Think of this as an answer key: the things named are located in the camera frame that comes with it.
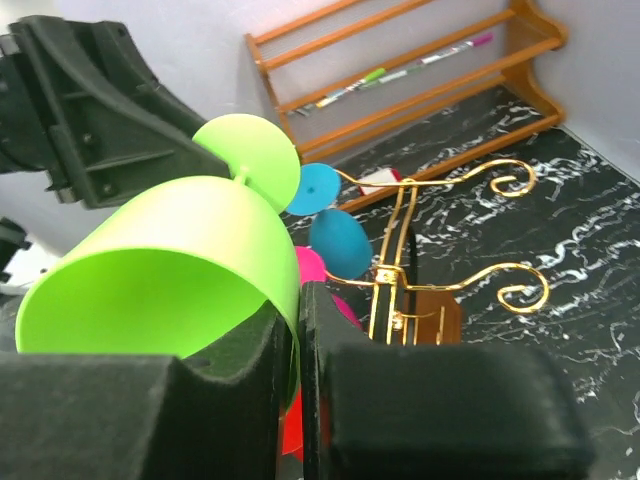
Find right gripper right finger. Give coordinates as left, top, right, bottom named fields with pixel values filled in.
left=298, top=282, right=596, bottom=479

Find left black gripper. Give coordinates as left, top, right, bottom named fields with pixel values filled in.
left=1, top=15, right=230, bottom=295

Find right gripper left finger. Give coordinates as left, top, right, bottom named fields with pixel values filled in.
left=1, top=300, right=292, bottom=479

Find green wine glass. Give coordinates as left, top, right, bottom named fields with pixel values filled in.
left=14, top=113, right=304, bottom=406

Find blue wine glass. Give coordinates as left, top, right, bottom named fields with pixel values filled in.
left=286, top=163, right=373, bottom=280

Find red wine glass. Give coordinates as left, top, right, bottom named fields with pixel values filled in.
left=281, top=390, right=332, bottom=461

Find magenta wine glass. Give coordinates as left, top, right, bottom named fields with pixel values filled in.
left=295, top=246, right=362, bottom=330

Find wooden shelf rack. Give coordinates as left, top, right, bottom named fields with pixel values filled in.
left=243, top=0, right=570, bottom=214

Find small grey clip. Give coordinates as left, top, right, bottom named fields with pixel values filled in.
left=289, top=104, right=315, bottom=117

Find green capped marker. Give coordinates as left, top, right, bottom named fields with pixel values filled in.
left=315, top=68, right=386, bottom=109

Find purple capped marker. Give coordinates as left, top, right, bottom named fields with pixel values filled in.
left=408, top=33, right=494, bottom=72

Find gold wire wine glass rack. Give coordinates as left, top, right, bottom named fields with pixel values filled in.
left=332, top=158, right=551, bottom=347

